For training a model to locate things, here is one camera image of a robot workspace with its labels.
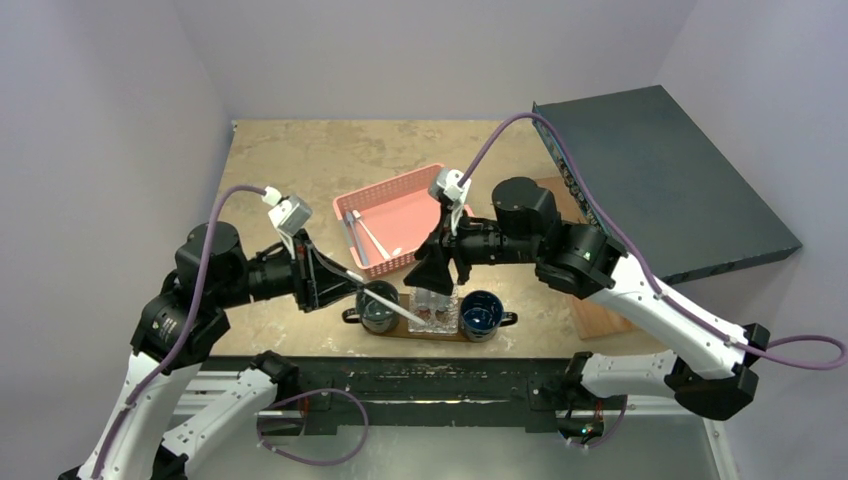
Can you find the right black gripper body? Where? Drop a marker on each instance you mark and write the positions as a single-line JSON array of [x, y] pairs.
[[452, 245]]

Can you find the dark green enamel mug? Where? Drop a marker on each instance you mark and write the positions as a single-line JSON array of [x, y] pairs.
[[373, 316]]

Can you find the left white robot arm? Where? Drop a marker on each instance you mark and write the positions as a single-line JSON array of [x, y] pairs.
[[175, 336]]

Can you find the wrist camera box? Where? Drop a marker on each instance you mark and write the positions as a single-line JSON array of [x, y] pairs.
[[447, 190], [287, 214]]

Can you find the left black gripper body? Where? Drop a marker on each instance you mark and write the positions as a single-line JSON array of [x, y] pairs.
[[305, 285]]

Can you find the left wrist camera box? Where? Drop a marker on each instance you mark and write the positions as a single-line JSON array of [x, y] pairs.
[[287, 214]]

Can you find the oval wooden tray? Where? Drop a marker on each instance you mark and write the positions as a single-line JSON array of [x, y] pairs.
[[401, 331]]

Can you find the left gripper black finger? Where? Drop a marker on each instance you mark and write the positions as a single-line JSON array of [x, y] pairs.
[[334, 267], [325, 295]]

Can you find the wooden board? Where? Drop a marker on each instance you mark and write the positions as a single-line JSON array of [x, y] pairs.
[[591, 321]]

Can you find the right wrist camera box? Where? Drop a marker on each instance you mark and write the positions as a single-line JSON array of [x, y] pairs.
[[447, 190]]

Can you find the dark network switch box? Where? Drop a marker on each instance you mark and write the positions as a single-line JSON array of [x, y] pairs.
[[665, 184]]

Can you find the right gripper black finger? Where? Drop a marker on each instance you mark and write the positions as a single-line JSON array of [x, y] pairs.
[[432, 249], [436, 278]]

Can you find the pink plastic basket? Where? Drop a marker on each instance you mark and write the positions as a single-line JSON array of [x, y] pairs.
[[400, 213]]

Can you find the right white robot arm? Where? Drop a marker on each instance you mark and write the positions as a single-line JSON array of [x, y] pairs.
[[706, 365]]

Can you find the light blue toothbrush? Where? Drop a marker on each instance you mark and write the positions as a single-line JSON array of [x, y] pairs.
[[349, 218]]

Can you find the blue enamel mug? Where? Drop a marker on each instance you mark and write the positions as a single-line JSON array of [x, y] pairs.
[[481, 314]]

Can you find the clear plastic holder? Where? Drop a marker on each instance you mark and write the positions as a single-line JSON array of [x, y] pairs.
[[438, 312]]

